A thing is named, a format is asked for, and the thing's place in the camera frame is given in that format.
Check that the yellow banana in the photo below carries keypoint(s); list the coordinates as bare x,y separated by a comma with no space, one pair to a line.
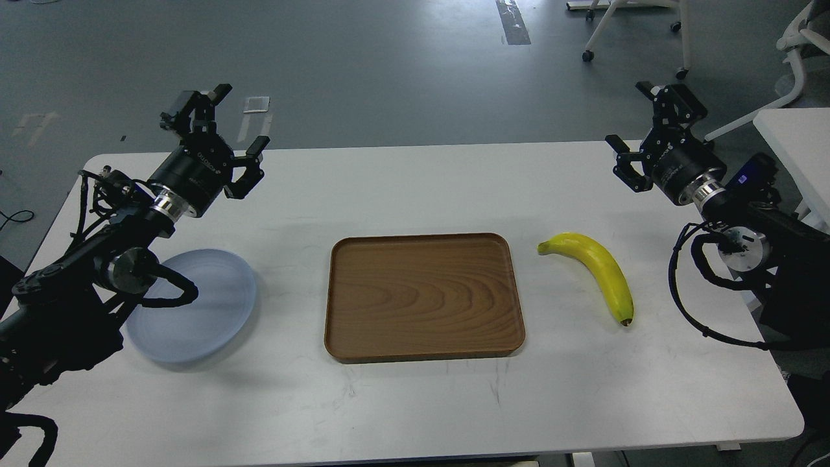
603,267

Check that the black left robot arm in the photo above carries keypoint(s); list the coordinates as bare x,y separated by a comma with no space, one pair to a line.
70,313

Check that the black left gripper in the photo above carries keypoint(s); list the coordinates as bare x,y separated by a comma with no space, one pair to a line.
203,163

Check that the brown wooden tray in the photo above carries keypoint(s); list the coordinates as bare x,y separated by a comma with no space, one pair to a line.
422,297

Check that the grey floor tape strip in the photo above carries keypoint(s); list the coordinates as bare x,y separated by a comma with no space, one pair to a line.
513,24

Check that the light blue plate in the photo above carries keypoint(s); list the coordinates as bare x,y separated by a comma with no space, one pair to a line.
227,292

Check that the white side table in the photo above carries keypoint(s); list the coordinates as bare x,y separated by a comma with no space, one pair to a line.
800,139

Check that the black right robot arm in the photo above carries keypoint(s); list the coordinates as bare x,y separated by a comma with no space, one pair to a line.
744,242

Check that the white rolling stand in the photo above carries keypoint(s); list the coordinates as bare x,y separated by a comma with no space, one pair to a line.
637,27

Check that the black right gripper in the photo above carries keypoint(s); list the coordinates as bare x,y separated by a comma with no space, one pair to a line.
677,163

